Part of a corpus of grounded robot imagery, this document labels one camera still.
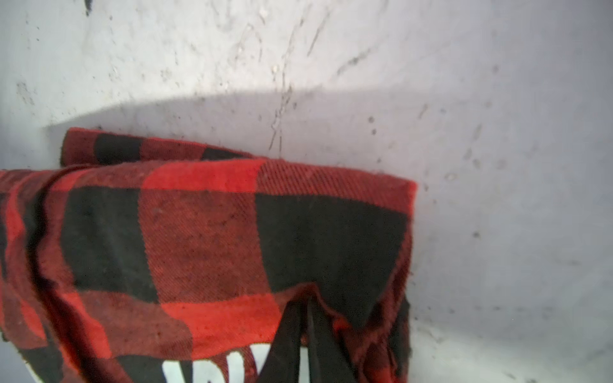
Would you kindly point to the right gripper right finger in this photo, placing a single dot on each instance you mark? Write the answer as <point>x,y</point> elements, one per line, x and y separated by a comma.
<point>327,362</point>

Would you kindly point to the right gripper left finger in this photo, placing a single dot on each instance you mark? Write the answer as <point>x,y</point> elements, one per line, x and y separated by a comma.
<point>283,360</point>

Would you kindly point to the red black plaid shirt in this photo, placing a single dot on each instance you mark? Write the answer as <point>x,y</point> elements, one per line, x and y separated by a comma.
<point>153,260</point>

